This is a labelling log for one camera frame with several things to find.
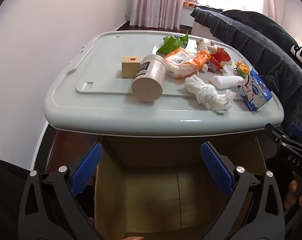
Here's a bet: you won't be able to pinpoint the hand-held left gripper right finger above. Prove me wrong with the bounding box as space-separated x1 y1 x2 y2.
200 141 285 240

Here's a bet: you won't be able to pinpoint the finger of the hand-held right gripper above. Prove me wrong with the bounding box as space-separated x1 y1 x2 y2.
288 123 302 148
264 123 291 147

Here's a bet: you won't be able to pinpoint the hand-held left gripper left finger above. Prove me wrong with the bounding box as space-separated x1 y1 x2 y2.
18 142 106 240

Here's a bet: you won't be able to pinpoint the blue milk carton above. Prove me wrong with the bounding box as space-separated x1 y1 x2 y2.
237 68 273 112

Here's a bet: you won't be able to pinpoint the brown cardboard box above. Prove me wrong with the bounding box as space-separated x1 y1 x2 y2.
94 134 266 240

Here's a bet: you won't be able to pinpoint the white tissue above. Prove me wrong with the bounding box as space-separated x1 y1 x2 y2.
184 74 237 114

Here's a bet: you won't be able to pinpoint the white plastic jar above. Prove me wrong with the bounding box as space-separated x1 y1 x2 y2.
131 54 166 102

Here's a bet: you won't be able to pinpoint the orange plastic bag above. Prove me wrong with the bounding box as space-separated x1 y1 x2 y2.
164 49 211 79

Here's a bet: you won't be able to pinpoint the small wooden block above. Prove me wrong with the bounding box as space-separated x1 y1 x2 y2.
121 55 142 79

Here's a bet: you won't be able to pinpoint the person's right hand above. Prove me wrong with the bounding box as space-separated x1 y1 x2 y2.
283 171 302 212

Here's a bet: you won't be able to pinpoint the grey storage box lid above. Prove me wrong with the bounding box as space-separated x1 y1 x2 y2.
43 31 284 137

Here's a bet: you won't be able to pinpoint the white folded tissue pack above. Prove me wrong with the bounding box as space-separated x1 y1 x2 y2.
211 74 244 89

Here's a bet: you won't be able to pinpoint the black cloth with white print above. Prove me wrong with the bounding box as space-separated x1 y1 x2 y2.
290 44 302 71

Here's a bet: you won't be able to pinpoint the person's dark pants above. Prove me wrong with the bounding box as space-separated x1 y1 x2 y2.
0 157 31 240

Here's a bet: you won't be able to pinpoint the red and white wrapper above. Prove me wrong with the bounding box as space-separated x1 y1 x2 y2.
206 45 234 73

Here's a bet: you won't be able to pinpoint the beige bread wrapper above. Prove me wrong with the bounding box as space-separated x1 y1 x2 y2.
196 38 213 52

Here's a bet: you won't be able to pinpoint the pink curtain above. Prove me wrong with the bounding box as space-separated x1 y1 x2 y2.
129 0 185 29
262 0 286 27

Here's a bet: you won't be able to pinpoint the green snack wrapper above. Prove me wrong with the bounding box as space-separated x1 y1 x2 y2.
156 31 189 55

